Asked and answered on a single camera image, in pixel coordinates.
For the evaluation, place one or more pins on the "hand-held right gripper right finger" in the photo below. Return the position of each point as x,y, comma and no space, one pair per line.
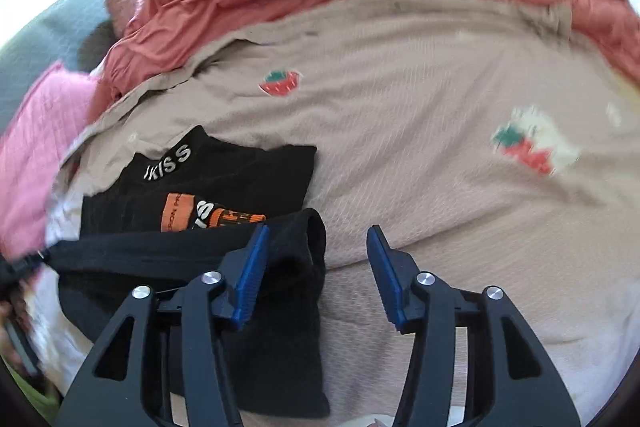
385,279

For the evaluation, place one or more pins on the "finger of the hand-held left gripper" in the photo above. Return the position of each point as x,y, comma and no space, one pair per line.
25,263

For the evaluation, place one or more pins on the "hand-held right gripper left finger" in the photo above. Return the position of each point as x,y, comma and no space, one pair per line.
250,277

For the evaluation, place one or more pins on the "black sweater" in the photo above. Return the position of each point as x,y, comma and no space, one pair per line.
225,177

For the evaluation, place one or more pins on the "yellow-green cloth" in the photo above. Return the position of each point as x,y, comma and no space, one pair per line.
42,399

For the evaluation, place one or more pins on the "beige printed blanket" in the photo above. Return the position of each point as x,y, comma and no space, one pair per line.
400,157

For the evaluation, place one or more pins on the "pink quilted blanket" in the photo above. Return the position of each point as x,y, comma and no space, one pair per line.
45,132

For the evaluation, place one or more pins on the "grey quilted cover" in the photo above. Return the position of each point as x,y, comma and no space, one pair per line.
50,32

